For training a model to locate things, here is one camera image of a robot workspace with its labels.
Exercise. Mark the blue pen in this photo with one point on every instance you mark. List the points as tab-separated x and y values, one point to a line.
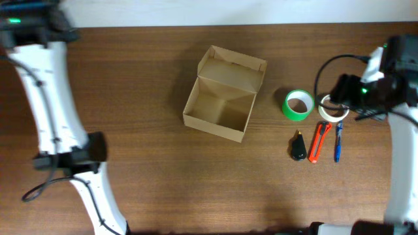
337	151

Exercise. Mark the black glue bottle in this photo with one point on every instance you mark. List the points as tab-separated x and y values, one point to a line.
298	149

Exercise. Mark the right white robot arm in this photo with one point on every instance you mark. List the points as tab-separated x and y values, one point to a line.
388	87

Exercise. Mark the brown cardboard box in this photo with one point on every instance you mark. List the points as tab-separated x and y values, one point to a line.
223	95

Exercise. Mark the white tape roll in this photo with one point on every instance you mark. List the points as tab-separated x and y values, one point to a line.
327	116

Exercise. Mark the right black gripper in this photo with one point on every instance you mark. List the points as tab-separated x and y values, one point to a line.
341	93

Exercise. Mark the green tape roll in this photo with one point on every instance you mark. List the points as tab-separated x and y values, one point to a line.
297	105

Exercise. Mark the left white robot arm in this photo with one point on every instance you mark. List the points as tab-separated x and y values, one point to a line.
34	36

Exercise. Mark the orange utility knife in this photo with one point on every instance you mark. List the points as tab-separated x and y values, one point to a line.
323	127

